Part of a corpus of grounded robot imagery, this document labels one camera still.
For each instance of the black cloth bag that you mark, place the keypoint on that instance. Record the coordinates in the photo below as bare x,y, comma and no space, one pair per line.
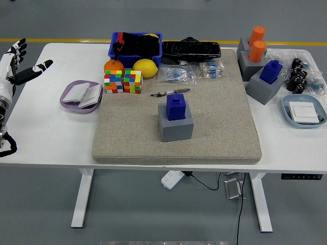
143,46

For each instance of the multicolour puzzle cube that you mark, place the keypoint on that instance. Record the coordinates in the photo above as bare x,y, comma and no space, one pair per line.
113,81
132,81

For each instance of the black table control panel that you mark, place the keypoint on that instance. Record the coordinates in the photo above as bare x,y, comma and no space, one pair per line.
301,176

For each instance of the clear bag of blue parts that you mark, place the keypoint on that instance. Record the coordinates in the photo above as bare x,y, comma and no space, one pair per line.
316,85

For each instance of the black wrapped keyboard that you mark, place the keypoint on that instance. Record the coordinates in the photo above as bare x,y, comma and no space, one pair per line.
191,51

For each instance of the white wall switch panel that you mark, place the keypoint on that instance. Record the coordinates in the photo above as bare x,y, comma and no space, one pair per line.
90,98
74,93
304,112

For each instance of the metal bracket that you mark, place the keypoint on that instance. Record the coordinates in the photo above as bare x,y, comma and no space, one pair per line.
233,189

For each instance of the small metal hand tool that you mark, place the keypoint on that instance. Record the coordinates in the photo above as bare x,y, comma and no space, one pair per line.
168,92

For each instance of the yellow lemon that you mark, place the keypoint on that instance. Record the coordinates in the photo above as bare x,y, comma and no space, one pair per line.
145,67

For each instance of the clear bag of black capacitors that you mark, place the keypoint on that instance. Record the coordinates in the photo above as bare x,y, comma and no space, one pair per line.
296,76

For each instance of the blue square seal with knob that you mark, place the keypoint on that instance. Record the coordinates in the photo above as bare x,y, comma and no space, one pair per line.
270,72
176,107

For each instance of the white black-fingered left robot hand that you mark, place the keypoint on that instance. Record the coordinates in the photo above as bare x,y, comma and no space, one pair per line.
6,86

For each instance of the white table leg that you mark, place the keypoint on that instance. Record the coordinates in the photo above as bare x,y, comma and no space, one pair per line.
261,204
81,199

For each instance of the orange fruit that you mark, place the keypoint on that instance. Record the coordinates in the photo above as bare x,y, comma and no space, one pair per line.
112,66

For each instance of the grey cube seal holder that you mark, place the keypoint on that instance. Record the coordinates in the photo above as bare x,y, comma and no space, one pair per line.
249,70
260,92
241,48
176,131

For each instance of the light blue dish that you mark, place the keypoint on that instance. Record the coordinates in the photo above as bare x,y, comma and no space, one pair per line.
286,112

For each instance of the purple dish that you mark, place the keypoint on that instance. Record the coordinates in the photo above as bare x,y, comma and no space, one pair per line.
70,107

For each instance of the clear bag of blue resistors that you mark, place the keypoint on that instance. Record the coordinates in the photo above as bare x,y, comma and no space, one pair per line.
176,75

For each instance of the blue plastic bin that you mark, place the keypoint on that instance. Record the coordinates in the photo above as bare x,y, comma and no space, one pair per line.
127,60

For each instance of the grey-brown table mat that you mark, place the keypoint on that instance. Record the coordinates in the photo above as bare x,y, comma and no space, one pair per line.
127,140

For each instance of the yellow item in bin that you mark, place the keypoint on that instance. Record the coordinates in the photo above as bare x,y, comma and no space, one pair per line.
153,35

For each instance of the orange cylinder seal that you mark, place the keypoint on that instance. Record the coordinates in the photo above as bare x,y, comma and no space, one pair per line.
257,34
257,52

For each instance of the clear bag of tan resistors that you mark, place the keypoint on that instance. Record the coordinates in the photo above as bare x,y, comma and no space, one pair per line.
210,69

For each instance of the white power strip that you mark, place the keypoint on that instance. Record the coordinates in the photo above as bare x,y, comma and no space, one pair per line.
171,180

